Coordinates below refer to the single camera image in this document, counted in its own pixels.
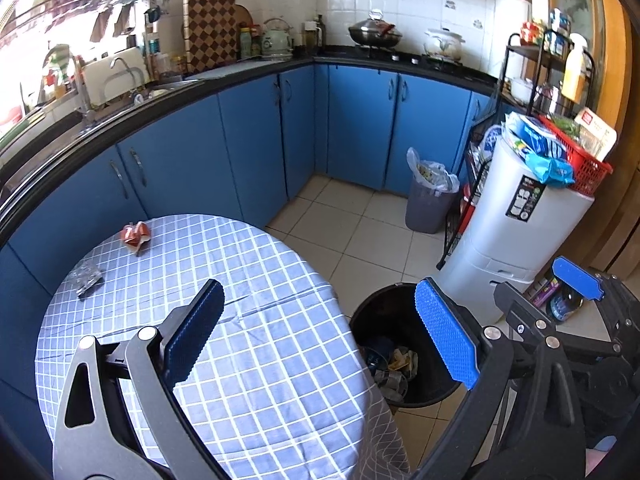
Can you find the silver foil blister pack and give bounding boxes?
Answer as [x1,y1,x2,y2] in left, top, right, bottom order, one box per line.
[70,262,103,299]

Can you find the orange wrapper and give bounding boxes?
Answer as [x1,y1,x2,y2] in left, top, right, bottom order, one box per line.
[120,221,151,256]

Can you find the black trash bin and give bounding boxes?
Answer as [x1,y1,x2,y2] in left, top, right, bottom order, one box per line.
[349,283,459,408]

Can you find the blue kitchen cabinets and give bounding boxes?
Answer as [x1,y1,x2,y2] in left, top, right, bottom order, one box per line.
[1,64,488,469]

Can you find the white plastic drawer cabinet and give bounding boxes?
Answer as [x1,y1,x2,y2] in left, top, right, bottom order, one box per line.
[435,139,593,325]

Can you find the red plastic basket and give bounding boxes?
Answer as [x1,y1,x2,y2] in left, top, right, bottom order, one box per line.
[538,115,614,196]

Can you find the blue plastic bag pack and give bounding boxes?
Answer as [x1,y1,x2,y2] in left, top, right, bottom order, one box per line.
[502,112,575,188]

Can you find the grey bin with bag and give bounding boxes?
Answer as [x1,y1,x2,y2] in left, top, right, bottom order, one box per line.
[405,148,460,234]

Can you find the black metal shelf rack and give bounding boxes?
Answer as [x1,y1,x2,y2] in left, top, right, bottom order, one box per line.
[436,28,566,271]

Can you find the yellow spray bottle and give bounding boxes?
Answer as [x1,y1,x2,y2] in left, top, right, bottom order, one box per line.
[561,32,588,104]

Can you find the black countertop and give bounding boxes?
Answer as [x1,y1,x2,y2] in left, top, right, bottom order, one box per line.
[1,46,498,244]

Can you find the white ceramic pot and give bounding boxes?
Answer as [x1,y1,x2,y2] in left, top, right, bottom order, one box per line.
[423,28,464,62]

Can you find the chrome sink faucet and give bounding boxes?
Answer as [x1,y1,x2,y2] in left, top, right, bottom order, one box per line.
[39,44,96,128]

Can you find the steel wok with lid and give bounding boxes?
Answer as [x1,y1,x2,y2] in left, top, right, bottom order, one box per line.
[348,9,402,50]

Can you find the checkered wooden cutting board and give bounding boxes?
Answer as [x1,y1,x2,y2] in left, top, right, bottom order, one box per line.
[182,0,239,74]

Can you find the pale green kettle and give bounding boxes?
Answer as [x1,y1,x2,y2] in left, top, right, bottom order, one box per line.
[260,18,293,60]

